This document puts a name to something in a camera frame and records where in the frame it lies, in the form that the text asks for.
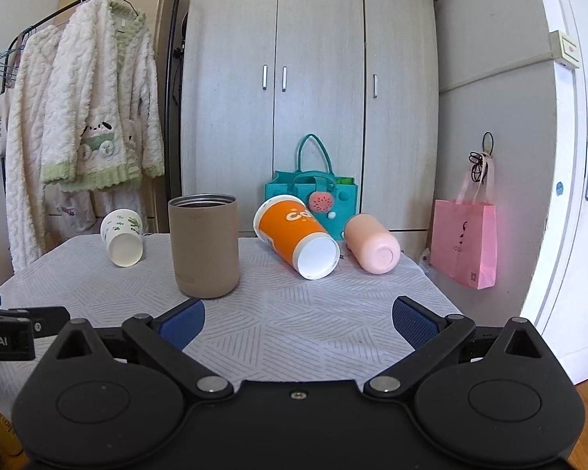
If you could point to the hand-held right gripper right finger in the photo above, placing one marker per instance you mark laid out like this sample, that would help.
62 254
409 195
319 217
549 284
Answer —
411 320

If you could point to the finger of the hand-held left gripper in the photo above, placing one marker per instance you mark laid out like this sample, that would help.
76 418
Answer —
49 320

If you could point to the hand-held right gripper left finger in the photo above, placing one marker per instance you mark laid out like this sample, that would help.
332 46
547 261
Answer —
186 320

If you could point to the tan insulated tumbler cup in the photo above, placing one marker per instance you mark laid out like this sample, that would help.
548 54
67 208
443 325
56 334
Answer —
206 249

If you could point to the pink cup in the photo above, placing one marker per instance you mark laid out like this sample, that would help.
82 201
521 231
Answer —
370 240

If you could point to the white leaf-print paper cup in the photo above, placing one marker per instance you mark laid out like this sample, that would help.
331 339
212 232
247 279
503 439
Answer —
122 235

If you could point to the orange paper cup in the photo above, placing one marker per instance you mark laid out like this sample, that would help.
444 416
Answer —
289 230

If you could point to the yellow container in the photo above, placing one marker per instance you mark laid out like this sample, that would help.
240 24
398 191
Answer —
0 431

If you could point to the pink paper shopping bag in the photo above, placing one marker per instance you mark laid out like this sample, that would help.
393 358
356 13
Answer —
463 240

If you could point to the white printed cloth bag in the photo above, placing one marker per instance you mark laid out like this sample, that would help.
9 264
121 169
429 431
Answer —
73 213

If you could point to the white patterned tablecloth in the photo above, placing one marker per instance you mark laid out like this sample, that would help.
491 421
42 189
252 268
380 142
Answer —
299 313

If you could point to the watermelon plush charm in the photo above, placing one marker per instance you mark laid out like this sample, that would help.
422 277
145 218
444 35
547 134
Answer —
322 203

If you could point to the teal felt tote bag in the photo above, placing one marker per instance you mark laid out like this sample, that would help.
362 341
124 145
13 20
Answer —
284 188

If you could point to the white fleece robe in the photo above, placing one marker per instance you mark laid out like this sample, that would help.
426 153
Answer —
27 156

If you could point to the white door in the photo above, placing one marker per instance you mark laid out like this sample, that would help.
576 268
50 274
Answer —
563 254

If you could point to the blue round sticker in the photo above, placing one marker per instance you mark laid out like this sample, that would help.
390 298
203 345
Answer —
559 188

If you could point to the grey wooden wardrobe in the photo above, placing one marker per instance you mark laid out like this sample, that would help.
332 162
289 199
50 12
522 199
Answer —
323 107

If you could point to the white green fleece jacket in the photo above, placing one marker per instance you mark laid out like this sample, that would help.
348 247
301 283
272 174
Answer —
93 83

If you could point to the black metal clothes rack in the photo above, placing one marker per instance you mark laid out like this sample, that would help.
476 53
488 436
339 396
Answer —
179 0

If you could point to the beige wall box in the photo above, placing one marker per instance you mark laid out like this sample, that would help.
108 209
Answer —
566 49

